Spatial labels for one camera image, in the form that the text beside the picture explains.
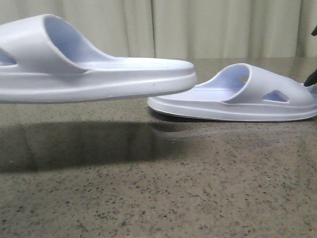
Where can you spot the light blue slipper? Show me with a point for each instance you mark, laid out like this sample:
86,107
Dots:
242,92
44,59

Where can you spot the pale green curtain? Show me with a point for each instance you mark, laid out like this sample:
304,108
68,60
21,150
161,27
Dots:
183,29

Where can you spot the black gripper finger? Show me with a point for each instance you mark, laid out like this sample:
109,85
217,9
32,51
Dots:
311,80
314,32

